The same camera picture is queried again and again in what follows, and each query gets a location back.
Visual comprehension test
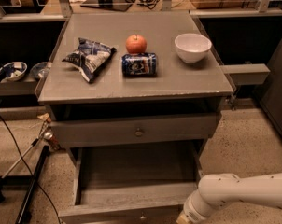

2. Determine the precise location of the grey drawer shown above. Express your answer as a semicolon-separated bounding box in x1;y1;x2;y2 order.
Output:
59;141;203;224
51;113;220;148

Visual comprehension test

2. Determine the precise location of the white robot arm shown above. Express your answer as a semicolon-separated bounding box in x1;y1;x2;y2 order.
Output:
176;173;282;224

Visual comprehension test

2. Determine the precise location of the grey wooden drawer cabinet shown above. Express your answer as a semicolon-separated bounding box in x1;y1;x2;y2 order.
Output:
35;10;235;151

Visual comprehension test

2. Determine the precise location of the grey top drawer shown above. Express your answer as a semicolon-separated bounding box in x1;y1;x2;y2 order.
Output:
51;113;220;148

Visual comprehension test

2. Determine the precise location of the white stick with metal cap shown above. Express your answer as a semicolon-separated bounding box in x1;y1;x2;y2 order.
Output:
1;133;47;179

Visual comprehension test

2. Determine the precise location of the blue soda can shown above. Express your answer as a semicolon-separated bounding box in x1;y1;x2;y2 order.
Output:
121;53;158;76

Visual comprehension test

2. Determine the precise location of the grey side shelf beam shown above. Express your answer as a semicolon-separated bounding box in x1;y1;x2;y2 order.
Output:
221;63;270;86

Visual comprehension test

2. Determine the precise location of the white ceramic bowl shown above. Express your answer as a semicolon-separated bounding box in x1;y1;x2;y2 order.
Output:
175;33;212;63

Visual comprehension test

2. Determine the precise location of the red apple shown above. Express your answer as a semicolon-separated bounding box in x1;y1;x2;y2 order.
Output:
125;35;147;54

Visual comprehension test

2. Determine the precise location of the blue white chip bag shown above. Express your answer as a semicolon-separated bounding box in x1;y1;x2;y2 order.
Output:
63;37;116;83

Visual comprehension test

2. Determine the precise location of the black metal stand base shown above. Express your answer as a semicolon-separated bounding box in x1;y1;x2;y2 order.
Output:
0;146;49;224

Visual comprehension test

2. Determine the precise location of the blue glass bowl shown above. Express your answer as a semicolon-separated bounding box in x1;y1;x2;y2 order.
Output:
30;62;50;80

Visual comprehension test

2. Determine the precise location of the bowl with blue items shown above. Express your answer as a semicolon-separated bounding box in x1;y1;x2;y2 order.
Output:
0;62;27;82

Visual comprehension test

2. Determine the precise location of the black monitor stand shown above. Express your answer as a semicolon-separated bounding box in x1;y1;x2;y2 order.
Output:
80;0;133;12

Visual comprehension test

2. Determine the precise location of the black floor cable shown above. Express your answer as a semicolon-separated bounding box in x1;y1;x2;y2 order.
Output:
0;110;63;224

